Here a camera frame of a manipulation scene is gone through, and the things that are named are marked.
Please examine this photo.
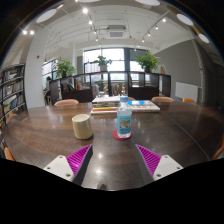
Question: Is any cream ceramic cup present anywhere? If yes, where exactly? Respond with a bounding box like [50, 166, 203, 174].
[72, 114, 93, 140]

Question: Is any right potted plant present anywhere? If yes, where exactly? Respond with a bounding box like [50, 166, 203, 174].
[136, 52, 159, 72]

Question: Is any orange chair centre right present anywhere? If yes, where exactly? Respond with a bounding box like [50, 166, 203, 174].
[151, 97, 175, 102]

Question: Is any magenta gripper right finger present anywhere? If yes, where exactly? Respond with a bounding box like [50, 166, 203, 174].
[136, 144, 182, 185]

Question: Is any middle potted plant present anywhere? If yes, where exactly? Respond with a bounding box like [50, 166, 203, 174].
[95, 56, 112, 72]

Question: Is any left potted plant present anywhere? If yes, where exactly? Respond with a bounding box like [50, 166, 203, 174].
[56, 57, 76, 78]

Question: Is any ceiling air conditioner unit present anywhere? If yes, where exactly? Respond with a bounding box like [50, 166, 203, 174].
[106, 25, 126, 39]

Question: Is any orange chair far left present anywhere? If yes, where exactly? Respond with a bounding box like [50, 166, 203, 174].
[54, 99, 79, 106]

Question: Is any red round coaster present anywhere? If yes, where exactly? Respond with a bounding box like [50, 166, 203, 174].
[113, 130, 132, 140]

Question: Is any dark low shelf divider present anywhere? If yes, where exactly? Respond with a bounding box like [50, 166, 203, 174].
[50, 71, 171, 104]

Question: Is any white radiator panel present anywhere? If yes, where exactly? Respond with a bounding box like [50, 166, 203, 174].
[175, 82, 198, 101]

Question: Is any stack of books left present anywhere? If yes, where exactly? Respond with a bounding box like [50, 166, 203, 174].
[91, 96, 120, 114]

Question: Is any orange chair left edge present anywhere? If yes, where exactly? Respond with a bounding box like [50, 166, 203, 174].
[4, 147, 15, 161]

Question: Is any clear water bottle blue cap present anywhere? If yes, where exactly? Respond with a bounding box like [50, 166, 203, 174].
[117, 96, 132, 138]

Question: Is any tall bookshelf with books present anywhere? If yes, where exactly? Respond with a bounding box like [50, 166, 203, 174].
[0, 64, 26, 124]

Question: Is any potted plant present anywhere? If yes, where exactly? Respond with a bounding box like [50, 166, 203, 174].
[56, 57, 76, 78]
[136, 52, 159, 72]
[95, 56, 112, 72]

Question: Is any orange chair far right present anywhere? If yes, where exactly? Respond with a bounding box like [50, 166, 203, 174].
[183, 98, 195, 103]

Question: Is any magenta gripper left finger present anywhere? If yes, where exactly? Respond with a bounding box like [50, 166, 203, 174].
[44, 145, 93, 186]

